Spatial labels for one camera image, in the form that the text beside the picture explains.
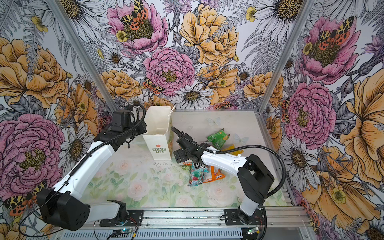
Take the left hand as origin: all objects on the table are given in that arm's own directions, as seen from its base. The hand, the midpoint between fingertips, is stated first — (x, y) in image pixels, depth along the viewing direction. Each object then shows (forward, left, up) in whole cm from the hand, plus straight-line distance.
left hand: (146, 129), depth 80 cm
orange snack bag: (-17, -36, -19) cm, 44 cm away
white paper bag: (-5, -8, +3) cm, 10 cm away
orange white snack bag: (-10, -22, -20) cm, 31 cm away
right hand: (-8, -20, -14) cm, 26 cm away
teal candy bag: (-19, -27, -16) cm, 37 cm away
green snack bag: (+6, -41, -19) cm, 46 cm away
